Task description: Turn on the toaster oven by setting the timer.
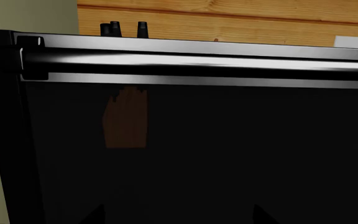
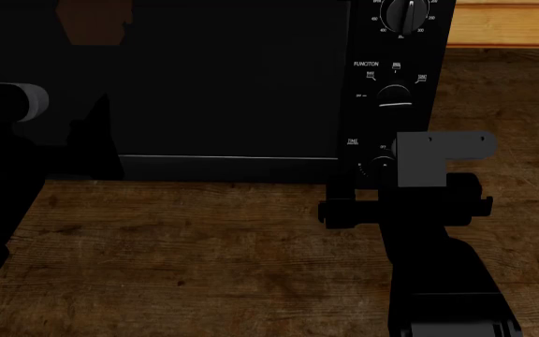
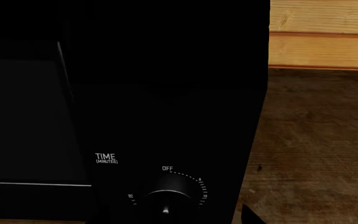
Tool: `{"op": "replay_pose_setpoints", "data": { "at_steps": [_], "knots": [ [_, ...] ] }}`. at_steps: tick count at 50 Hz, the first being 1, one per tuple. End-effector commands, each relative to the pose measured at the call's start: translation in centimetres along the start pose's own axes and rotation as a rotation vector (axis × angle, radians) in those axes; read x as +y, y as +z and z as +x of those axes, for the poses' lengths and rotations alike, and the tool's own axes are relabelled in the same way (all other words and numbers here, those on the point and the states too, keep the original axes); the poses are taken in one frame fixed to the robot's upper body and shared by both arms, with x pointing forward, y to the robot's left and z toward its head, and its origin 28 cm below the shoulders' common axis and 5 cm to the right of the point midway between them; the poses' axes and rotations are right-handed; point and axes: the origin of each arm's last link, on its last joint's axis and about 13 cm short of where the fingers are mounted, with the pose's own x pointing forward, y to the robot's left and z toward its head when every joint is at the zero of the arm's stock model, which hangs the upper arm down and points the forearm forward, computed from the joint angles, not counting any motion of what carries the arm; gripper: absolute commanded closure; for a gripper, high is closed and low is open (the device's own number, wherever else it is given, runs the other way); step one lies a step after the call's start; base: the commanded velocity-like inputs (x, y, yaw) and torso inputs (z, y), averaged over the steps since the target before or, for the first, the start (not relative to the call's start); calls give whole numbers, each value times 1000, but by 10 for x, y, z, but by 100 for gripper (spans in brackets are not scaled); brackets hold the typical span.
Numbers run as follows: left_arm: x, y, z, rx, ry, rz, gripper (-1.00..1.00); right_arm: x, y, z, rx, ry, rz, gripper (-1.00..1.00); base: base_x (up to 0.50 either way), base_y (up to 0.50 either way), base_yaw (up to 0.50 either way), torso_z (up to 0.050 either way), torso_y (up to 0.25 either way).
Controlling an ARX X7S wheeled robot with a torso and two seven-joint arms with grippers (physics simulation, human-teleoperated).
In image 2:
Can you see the dark glass oven door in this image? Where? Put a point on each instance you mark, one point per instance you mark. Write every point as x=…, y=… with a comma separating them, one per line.
x=232, y=87

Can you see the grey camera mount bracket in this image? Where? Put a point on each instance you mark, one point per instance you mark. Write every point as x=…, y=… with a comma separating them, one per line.
x=421, y=161

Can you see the black temperature knob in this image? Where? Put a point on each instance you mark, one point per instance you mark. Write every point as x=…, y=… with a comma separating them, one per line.
x=405, y=15

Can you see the light wooden ledge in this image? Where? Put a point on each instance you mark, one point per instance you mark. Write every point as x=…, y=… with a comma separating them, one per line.
x=508, y=24

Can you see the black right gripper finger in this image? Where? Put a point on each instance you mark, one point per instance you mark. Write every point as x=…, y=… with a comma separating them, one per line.
x=341, y=191

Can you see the black timer knob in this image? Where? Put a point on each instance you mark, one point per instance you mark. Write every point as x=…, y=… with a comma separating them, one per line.
x=383, y=166

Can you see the black function knob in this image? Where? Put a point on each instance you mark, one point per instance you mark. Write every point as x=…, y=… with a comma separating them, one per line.
x=393, y=95

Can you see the black toaster oven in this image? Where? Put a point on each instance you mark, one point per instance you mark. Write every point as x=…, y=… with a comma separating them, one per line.
x=391, y=119

